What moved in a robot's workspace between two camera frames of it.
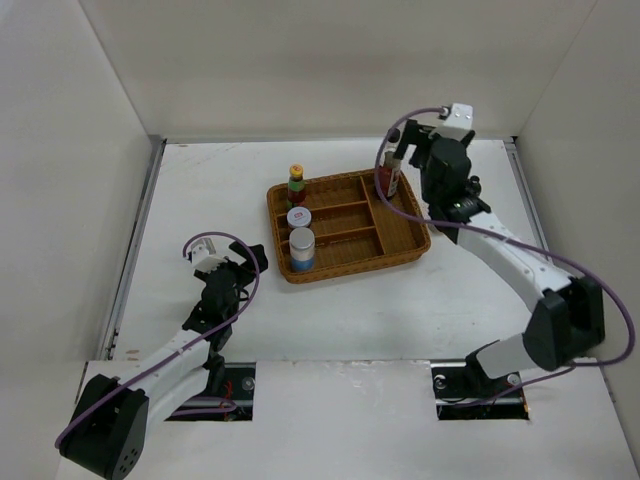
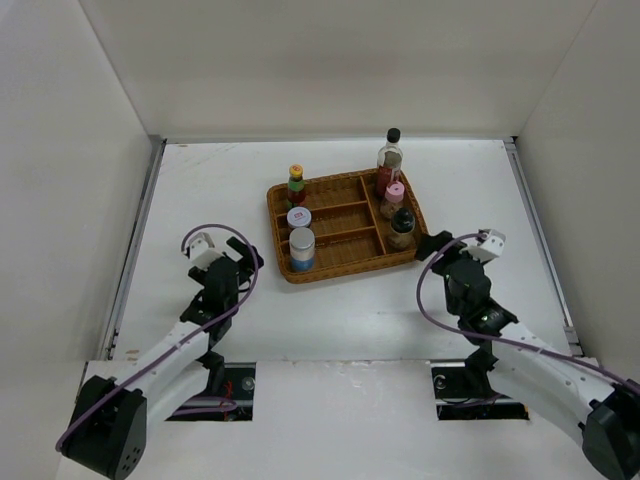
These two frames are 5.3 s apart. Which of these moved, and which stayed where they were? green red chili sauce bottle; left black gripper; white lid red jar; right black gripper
Moved: right black gripper
Stayed: green red chili sauce bottle; white lid red jar; left black gripper
